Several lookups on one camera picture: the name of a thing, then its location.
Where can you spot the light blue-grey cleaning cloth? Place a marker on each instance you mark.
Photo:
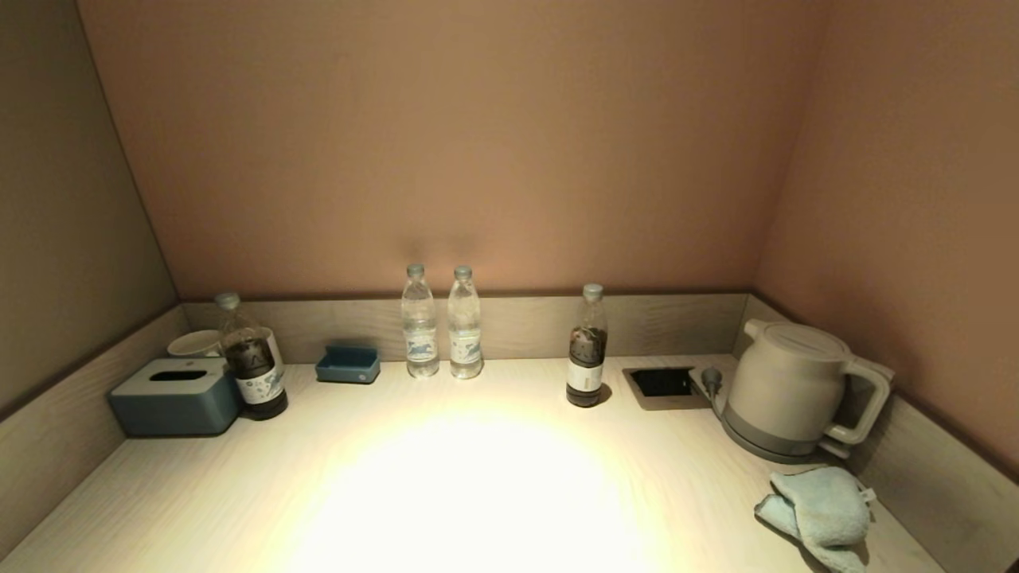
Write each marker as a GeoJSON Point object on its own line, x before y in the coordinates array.
{"type": "Point", "coordinates": [824, 513]}

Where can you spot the clear water bottle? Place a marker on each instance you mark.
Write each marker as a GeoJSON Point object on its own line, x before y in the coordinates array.
{"type": "Point", "coordinates": [465, 332]}
{"type": "Point", "coordinates": [419, 332]}

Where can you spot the dark tea bottle white label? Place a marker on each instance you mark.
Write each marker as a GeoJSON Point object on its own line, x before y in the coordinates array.
{"type": "Point", "coordinates": [587, 358]}

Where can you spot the small blue tray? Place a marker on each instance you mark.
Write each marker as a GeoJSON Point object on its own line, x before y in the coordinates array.
{"type": "Point", "coordinates": [348, 366]}

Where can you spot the recessed black power socket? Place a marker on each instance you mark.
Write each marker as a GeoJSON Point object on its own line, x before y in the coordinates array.
{"type": "Point", "coordinates": [662, 383]}

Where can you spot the grey power plug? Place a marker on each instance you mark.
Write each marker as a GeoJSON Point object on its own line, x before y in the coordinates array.
{"type": "Point", "coordinates": [712, 379]}

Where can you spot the dark drink bottle patterned label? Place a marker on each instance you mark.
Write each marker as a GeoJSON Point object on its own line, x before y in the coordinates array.
{"type": "Point", "coordinates": [252, 368]}

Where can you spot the beige electric kettle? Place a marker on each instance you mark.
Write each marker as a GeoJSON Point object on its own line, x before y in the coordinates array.
{"type": "Point", "coordinates": [784, 383]}

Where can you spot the white ceramic cup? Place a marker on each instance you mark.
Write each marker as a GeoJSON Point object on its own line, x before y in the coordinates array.
{"type": "Point", "coordinates": [193, 344]}

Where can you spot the blue-grey tissue box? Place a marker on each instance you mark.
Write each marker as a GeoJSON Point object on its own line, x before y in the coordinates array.
{"type": "Point", "coordinates": [173, 402]}

